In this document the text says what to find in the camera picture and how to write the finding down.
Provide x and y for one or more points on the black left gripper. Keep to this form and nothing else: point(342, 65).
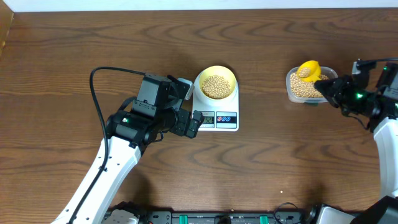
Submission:
point(193, 124)

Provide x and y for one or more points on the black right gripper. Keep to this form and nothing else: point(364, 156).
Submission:
point(338, 85)

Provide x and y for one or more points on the yellow measuring scoop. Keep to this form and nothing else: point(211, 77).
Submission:
point(309, 71)

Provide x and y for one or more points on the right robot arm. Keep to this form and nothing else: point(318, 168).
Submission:
point(384, 130)

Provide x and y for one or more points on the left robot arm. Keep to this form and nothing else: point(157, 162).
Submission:
point(138, 122)

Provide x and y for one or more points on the white digital kitchen scale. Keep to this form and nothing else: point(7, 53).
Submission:
point(220, 115)

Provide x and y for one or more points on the soybeans in yellow bowl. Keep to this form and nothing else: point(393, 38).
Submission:
point(216, 87)

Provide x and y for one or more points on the yellow bowl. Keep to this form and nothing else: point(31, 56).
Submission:
point(221, 71)

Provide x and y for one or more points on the soybeans in container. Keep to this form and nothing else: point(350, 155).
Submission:
point(303, 89)

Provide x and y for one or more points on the clear plastic container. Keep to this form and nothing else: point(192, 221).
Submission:
point(296, 99)

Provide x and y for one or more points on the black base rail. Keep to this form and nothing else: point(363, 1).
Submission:
point(284, 213)

